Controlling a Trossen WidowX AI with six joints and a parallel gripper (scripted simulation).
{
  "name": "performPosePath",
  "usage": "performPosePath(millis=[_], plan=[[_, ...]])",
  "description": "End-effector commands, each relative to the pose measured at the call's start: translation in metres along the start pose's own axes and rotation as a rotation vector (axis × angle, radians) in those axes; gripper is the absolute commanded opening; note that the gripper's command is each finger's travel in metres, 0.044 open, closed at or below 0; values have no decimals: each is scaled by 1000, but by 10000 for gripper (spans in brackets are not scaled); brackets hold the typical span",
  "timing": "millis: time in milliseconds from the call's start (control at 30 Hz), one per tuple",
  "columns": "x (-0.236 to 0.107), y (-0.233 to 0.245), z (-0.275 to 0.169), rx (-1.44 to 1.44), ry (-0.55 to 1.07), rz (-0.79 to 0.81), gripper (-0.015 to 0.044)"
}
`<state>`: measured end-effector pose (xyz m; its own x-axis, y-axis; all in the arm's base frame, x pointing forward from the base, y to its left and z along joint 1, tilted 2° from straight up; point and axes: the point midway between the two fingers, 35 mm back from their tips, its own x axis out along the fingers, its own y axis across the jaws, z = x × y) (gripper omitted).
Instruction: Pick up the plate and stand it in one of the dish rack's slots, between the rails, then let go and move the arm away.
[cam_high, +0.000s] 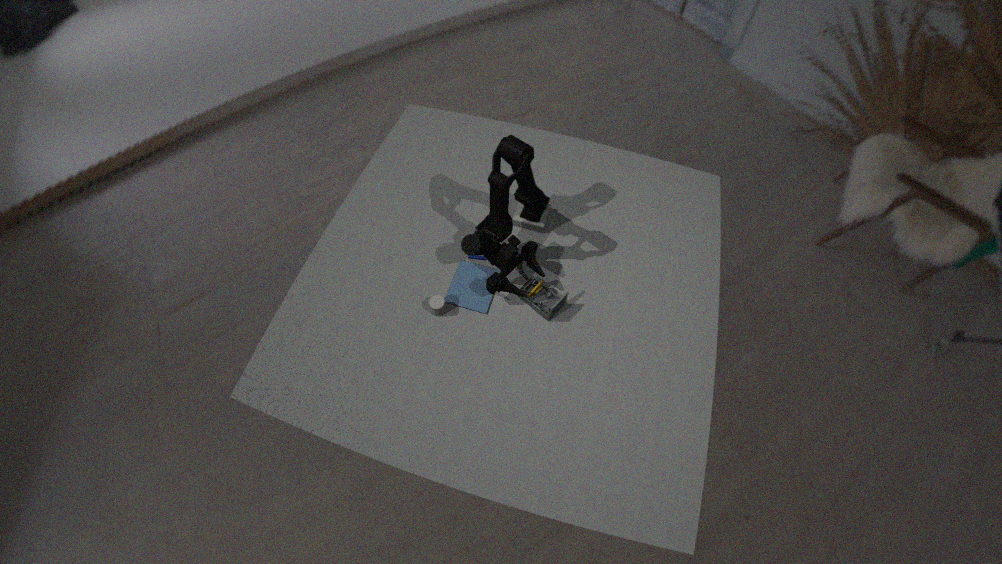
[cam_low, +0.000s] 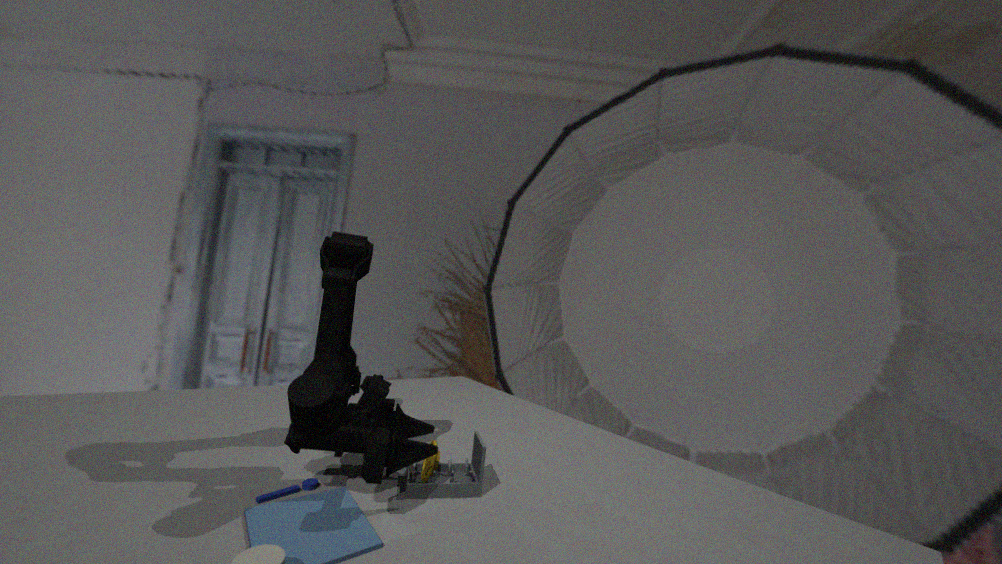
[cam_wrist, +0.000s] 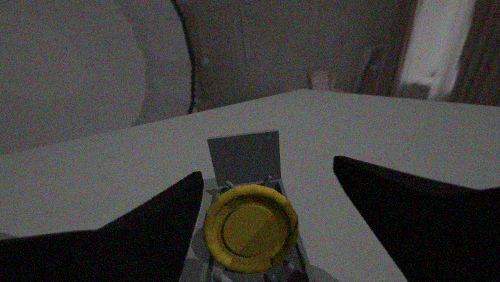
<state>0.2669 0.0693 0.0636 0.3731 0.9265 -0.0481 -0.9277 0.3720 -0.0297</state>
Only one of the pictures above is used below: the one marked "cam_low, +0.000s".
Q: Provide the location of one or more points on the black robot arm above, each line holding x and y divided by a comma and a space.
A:
326, 385

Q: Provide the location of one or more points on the dark grey dish rack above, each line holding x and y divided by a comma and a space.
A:
451, 480

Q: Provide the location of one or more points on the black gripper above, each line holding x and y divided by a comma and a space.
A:
384, 446

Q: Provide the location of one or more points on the olive-gold round plate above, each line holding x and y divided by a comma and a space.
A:
429, 465

